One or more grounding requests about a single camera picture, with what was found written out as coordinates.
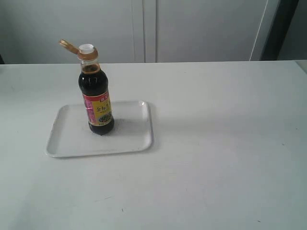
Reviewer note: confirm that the dark vertical post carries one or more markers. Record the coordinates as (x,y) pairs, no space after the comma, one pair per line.
(278,30)

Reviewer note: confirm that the white plastic tray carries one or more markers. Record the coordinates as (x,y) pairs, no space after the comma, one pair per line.
(72,137)

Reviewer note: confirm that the dark soy sauce bottle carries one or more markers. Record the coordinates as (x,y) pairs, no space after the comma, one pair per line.
(93,83)

